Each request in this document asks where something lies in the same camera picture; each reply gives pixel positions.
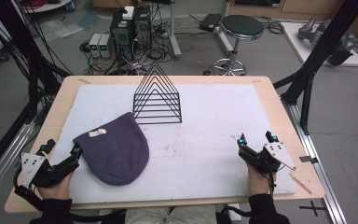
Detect person's right hand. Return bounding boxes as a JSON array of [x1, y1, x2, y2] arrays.
[[246, 161, 278, 196]]

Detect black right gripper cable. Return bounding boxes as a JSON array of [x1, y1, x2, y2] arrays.
[[219, 155, 278, 218]]

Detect person's legs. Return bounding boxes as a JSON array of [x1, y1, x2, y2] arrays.
[[124, 204, 219, 224]]

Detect black metal frame stand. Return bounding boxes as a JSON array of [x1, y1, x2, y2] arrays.
[[0, 0, 73, 185], [272, 0, 358, 135]]

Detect purple knitted beanie hat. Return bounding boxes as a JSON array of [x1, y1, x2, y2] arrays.
[[72, 111, 150, 187]]

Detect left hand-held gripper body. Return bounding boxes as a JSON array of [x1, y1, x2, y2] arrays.
[[18, 151, 80, 189]]

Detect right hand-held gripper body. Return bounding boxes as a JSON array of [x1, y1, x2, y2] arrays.
[[238, 141, 297, 175]]

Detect black round stool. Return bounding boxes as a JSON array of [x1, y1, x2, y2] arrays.
[[210, 14, 266, 77]]

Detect aluminium floor rail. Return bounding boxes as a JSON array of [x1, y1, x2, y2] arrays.
[[0, 120, 42, 207], [280, 94, 349, 224]]

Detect black wire triangle rack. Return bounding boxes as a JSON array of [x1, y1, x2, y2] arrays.
[[131, 61, 183, 125]]

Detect white floor board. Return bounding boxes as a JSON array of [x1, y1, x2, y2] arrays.
[[281, 21, 358, 68]]

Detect grey bench power supply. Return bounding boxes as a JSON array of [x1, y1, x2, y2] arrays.
[[88, 33, 103, 59], [98, 33, 114, 59]]

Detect black flat box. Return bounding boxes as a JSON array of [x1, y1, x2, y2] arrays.
[[199, 13, 224, 33]]

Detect white foam mat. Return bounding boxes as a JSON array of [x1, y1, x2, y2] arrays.
[[48, 83, 296, 205]]

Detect grey metal desk leg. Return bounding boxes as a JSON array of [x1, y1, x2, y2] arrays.
[[167, 0, 183, 61]]

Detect black computer tower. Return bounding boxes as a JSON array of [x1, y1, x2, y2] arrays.
[[109, 8, 135, 61], [132, 6, 153, 52]]

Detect person's left hand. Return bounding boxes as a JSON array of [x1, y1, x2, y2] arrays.
[[36, 170, 76, 201]]

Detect white box on computer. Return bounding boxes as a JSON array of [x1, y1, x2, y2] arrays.
[[122, 6, 135, 21]]

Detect thin wooden stick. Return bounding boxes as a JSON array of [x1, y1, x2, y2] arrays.
[[288, 173, 313, 196]]

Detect white round table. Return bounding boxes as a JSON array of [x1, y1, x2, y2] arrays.
[[21, 0, 73, 14]]

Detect light wooden table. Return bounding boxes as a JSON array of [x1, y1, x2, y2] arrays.
[[4, 75, 326, 215]]

